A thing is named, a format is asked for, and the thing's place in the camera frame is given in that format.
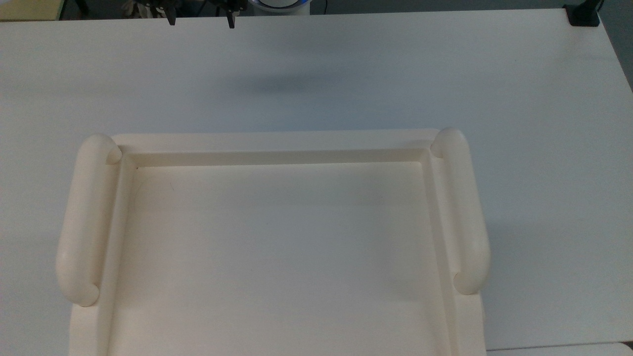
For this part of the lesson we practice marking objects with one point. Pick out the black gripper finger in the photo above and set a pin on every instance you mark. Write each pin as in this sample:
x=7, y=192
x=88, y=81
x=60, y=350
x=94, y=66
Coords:
x=171, y=19
x=231, y=21

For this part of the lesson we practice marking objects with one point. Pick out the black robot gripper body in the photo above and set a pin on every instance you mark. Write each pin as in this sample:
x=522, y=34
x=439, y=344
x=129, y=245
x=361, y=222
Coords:
x=198, y=5

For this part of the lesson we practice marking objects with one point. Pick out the cream plastic cabinet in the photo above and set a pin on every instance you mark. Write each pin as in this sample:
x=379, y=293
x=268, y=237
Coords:
x=277, y=247

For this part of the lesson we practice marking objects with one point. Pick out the yellow wooden board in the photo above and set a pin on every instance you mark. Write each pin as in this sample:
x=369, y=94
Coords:
x=27, y=9

